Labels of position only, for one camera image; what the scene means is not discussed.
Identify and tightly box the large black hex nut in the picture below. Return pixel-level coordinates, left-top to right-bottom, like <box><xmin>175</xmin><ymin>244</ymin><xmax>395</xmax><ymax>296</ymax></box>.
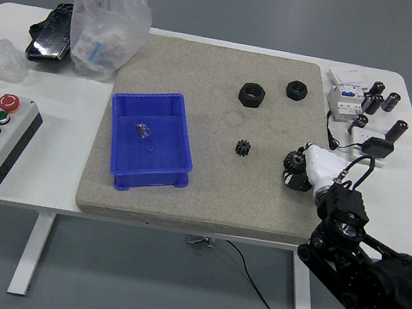
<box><xmin>235</xmin><ymin>80</ymin><xmax>269</xmax><ymax>111</ymax></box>

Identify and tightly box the metal under-table bracket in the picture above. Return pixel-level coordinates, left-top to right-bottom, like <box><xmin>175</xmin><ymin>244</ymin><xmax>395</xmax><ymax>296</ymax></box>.
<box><xmin>184</xmin><ymin>232</ymin><xmax>217</xmax><ymax>249</ymax></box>

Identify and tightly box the black wrapped package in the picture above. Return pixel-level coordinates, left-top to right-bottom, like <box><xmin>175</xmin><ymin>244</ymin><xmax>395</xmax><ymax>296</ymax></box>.
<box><xmin>23</xmin><ymin>0</ymin><xmax>78</xmax><ymax>67</ymax></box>

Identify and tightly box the white circuit breaker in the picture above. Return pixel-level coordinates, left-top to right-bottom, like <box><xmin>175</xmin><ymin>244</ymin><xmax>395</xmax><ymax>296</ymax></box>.
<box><xmin>323</xmin><ymin>83</ymin><xmax>367</xmax><ymax>126</ymax></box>

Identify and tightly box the small dark bagged part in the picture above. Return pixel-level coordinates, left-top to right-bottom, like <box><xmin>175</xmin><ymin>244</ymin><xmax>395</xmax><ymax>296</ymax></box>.
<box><xmin>133</xmin><ymin>122</ymin><xmax>153</xmax><ymax>140</ymax></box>

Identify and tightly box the black cylindrical capacitor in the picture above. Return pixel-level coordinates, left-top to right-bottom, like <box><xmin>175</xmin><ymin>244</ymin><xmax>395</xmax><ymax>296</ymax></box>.
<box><xmin>347</xmin><ymin>112</ymin><xmax>369</xmax><ymax>137</ymax></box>
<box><xmin>360</xmin><ymin>91</ymin><xmax>376</xmax><ymax>111</ymax></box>
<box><xmin>369</xmin><ymin>79</ymin><xmax>387</xmax><ymax>98</ymax></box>
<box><xmin>380</xmin><ymin>90</ymin><xmax>403</xmax><ymax>115</ymax></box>
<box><xmin>365</xmin><ymin>92</ymin><xmax>386</xmax><ymax>117</ymax></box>
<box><xmin>383</xmin><ymin>118</ymin><xmax>411</xmax><ymax>146</ymax></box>

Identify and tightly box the translucent white plastic bag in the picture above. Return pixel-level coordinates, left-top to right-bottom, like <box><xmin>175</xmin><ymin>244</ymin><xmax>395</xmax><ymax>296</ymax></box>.
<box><xmin>61</xmin><ymin>0</ymin><xmax>156</xmax><ymax>89</ymax></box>

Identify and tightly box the white flat carton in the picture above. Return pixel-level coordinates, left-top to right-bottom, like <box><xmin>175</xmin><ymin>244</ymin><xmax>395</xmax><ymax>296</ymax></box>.
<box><xmin>325</xmin><ymin>64</ymin><xmax>371</xmax><ymax>93</ymax></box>

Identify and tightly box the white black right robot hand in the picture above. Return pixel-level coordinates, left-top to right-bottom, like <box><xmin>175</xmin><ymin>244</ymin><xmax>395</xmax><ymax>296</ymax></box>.
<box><xmin>277</xmin><ymin>137</ymin><xmax>352</xmax><ymax>201</ymax></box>

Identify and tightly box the black floor cable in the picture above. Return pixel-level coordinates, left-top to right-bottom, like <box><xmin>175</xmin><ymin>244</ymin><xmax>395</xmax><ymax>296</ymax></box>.
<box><xmin>215</xmin><ymin>239</ymin><xmax>300</xmax><ymax>309</ymax></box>

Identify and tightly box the blue plastic box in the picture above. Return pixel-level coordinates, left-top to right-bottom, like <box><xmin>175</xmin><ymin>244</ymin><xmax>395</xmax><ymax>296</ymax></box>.
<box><xmin>98</xmin><ymin>83</ymin><xmax>204</xmax><ymax>203</ymax></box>

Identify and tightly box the black adapter cord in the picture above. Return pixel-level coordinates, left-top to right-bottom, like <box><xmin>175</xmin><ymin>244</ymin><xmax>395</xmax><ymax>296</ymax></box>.
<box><xmin>321</xmin><ymin>109</ymin><xmax>369</xmax><ymax>156</ymax></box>

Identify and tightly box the small black spur gear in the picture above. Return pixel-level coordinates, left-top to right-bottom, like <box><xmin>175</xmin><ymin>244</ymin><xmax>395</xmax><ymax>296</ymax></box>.
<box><xmin>233</xmin><ymin>138</ymin><xmax>254</xmax><ymax>159</ymax></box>

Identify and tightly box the large black bevel gear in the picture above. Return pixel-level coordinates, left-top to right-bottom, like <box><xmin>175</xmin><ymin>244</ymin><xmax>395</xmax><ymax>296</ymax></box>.
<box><xmin>282</xmin><ymin>148</ymin><xmax>309</xmax><ymax>175</ymax></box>

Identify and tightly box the black power adapter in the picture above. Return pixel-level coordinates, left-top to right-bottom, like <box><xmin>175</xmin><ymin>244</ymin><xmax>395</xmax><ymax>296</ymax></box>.
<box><xmin>358</xmin><ymin>135</ymin><xmax>397</xmax><ymax>160</ymax></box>

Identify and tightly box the small black hex nut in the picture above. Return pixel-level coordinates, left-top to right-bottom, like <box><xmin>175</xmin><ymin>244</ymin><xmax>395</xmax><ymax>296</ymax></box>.
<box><xmin>284</xmin><ymin>79</ymin><xmax>312</xmax><ymax>102</ymax></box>

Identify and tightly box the grey-brown mat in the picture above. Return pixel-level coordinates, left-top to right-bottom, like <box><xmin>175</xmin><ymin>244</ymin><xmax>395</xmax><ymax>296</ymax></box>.
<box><xmin>73</xmin><ymin>26</ymin><xmax>358</xmax><ymax>252</ymax></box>

